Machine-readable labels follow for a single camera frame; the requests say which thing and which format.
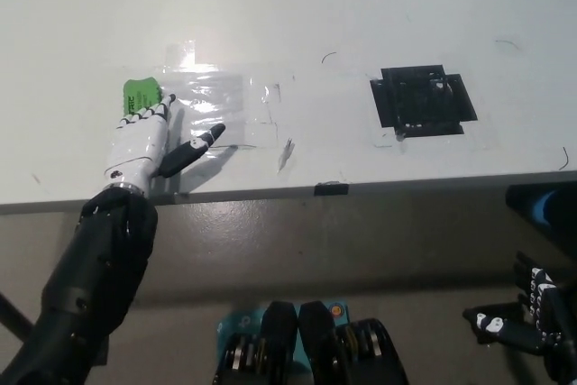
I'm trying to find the clear glossy tape patch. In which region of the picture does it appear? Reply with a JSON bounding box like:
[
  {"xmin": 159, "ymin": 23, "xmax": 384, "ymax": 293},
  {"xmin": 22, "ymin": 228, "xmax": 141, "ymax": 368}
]
[{"xmin": 161, "ymin": 41, "xmax": 281, "ymax": 151}]

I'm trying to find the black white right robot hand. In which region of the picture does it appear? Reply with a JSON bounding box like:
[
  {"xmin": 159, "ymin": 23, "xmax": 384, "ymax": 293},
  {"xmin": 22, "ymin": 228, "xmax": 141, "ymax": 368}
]
[{"xmin": 463, "ymin": 250, "xmax": 565, "ymax": 358}]

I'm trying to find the green foam whiteboard eraser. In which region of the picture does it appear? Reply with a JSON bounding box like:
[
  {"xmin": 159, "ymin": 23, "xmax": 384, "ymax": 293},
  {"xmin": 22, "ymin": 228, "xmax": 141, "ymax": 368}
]
[{"xmin": 122, "ymin": 77, "xmax": 163, "ymax": 118}]

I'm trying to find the black tape square patch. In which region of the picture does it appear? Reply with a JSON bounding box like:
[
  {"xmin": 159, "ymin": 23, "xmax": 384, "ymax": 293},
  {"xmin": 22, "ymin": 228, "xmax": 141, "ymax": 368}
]
[{"xmin": 369, "ymin": 64, "xmax": 478, "ymax": 136}]

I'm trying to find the short black edge tape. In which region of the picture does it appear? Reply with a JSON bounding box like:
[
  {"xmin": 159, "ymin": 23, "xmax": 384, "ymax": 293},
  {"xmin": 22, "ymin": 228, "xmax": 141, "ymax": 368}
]
[{"xmin": 314, "ymin": 182, "xmax": 351, "ymax": 197}]

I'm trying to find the black slanted desk leg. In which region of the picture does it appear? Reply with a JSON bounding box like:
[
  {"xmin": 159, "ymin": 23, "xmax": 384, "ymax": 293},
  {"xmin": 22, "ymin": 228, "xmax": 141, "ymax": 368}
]
[{"xmin": 0, "ymin": 292, "xmax": 36, "ymax": 342}]

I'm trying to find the black chair with blue part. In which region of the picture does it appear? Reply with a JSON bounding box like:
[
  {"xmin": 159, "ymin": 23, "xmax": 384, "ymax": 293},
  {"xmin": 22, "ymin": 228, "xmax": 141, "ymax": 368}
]
[{"xmin": 504, "ymin": 181, "xmax": 577, "ymax": 264}]

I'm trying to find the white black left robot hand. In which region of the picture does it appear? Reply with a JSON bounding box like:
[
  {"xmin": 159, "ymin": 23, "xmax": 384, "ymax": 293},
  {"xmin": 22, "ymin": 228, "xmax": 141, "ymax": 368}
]
[{"xmin": 102, "ymin": 92, "xmax": 226, "ymax": 197}]

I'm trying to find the teal router box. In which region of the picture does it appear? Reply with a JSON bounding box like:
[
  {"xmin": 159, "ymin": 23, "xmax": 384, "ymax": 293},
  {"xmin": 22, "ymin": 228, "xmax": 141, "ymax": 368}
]
[{"xmin": 215, "ymin": 301, "xmax": 349, "ymax": 366}]

